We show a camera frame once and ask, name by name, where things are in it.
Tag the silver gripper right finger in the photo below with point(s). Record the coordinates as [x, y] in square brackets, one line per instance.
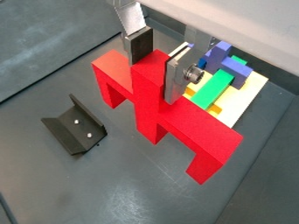
[182, 67]

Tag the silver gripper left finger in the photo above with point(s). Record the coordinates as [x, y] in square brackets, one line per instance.
[138, 35]

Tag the red cross-shaped block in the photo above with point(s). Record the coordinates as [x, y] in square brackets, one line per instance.
[139, 83]

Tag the yellow base board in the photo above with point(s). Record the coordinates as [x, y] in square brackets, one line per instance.
[234, 100]

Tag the blue bar block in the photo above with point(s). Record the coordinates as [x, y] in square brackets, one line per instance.
[202, 63]

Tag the green bar block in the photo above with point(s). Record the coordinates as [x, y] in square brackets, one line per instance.
[214, 88]

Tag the purple cross-shaped block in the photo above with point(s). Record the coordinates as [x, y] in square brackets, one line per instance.
[220, 61]

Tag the black angle bracket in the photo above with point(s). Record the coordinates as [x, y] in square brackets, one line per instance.
[77, 128]

